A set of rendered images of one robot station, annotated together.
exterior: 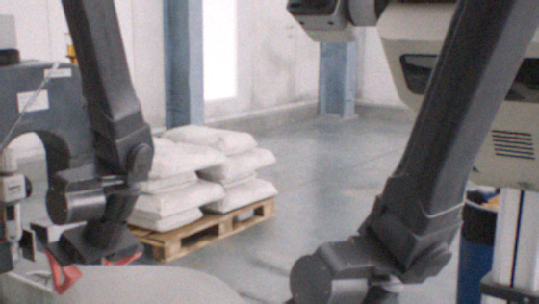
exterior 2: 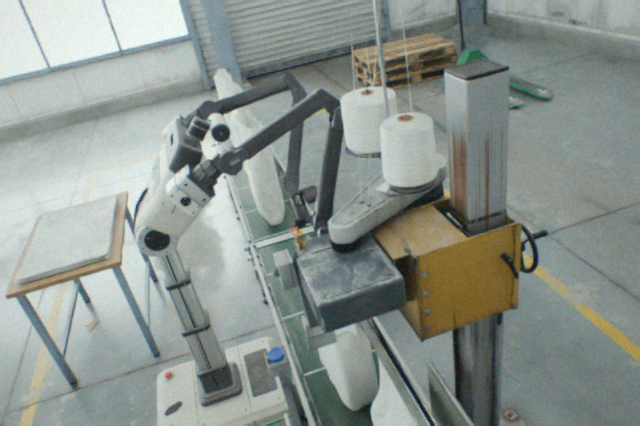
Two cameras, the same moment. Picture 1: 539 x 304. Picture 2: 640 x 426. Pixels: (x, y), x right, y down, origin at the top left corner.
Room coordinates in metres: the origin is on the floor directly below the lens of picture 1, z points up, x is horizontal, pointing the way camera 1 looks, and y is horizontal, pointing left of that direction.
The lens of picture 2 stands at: (2.03, 1.13, 2.15)
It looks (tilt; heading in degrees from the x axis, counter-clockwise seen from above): 31 degrees down; 221
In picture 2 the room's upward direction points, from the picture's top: 11 degrees counter-clockwise
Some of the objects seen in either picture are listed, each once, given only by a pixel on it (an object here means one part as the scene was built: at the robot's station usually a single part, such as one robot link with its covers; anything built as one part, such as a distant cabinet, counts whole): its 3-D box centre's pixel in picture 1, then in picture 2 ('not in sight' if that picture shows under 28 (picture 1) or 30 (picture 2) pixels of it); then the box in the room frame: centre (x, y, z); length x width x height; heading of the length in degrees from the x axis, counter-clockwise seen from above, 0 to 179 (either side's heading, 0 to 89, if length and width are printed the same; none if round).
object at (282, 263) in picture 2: not in sight; (285, 269); (1.20, 0.25, 1.28); 0.08 x 0.05 x 0.09; 52
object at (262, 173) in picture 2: not in sight; (260, 166); (-0.21, -1.23, 0.74); 0.47 x 0.22 x 0.72; 50
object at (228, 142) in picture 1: (207, 139); not in sight; (4.58, 0.19, 0.56); 0.67 x 0.43 x 0.15; 52
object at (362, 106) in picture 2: not in sight; (370, 119); (0.81, 0.36, 1.61); 0.17 x 0.17 x 0.17
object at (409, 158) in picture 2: not in sight; (408, 147); (0.98, 0.56, 1.61); 0.15 x 0.14 x 0.17; 52
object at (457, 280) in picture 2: not in sight; (450, 262); (0.87, 0.61, 1.18); 0.34 x 0.25 x 0.31; 142
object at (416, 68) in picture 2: not in sight; (404, 61); (-4.37, -2.24, 0.22); 1.21 x 0.84 x 0.14; 142
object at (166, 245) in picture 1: (179, 215); not in sight; (4.31, 0.38, 0.07); 1.20 x 0.82 x 0.14; 144
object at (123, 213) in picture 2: not in sight; (97, 283); (0.93, -1.79, 0.37); 0.95 x 0.62 x 0.75; 52
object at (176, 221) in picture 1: (145, 210); not in sight; (4.02, 0.58, 0.20); 0.66 x 0.44 x 0.12; 52
